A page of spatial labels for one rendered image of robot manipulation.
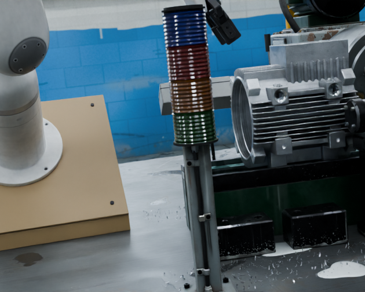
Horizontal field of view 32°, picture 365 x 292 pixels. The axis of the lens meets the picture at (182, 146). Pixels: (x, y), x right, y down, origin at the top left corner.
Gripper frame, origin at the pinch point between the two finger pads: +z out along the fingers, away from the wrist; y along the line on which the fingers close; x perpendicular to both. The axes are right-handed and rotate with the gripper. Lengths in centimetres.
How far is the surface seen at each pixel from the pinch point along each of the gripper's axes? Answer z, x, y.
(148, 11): -7, 49, -544
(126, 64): 22, -2, -542
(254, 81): 8.6, -3.1, 12.7
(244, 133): 18.4, -8.3, -0.1
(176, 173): 29, -24, -53
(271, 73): 9.9, 0.8, 9.8
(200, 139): 5.5, -18.5, 38.9
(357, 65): 25.0, 23.3, -14.5
